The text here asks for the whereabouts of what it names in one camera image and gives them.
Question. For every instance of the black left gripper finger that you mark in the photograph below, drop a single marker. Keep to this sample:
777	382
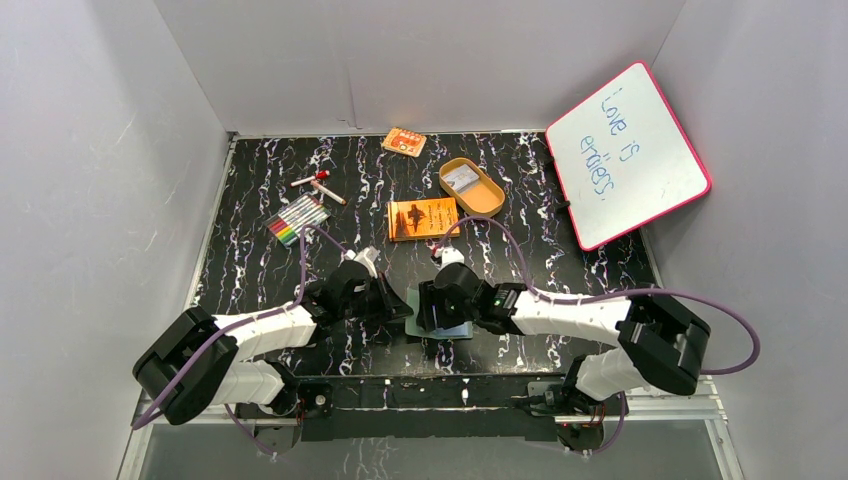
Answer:
392	288
385	313

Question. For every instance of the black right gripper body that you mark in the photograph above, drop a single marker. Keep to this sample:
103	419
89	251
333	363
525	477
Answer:
447	314

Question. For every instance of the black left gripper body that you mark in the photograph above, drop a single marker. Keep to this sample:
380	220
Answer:
382	299

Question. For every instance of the mint green card holder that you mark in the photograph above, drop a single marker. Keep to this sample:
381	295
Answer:
411	328

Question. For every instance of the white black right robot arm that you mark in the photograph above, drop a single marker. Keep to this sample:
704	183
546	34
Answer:
653	339

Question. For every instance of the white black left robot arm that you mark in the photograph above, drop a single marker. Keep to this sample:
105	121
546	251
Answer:
202	360

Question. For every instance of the white card in tray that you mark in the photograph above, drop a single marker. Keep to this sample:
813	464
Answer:
462	178

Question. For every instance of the small orange card box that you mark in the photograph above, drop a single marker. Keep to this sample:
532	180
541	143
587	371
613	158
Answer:
404	142

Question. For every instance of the orange Huckleberry Finn book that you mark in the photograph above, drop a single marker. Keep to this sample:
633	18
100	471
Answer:
421	219

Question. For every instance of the clear case of markers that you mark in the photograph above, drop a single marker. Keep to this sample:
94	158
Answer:
288	224

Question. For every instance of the white marker orange cap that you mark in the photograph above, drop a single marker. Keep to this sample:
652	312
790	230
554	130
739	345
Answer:
327	192

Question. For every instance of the tan oval tray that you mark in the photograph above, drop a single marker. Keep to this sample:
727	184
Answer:
485	199

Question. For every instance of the white marker red cap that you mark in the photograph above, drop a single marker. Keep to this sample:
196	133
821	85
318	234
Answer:
320	175

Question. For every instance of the pink framed whiteboard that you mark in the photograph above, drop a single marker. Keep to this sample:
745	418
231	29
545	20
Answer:
623	158

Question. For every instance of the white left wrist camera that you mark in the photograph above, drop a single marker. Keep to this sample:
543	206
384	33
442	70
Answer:
365	257

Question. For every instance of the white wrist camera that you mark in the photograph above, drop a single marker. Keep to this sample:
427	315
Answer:
365	257
445	255

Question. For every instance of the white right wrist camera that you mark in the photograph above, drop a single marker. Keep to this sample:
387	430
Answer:
445	255

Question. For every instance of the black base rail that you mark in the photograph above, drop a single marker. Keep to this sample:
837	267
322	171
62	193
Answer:
530	407

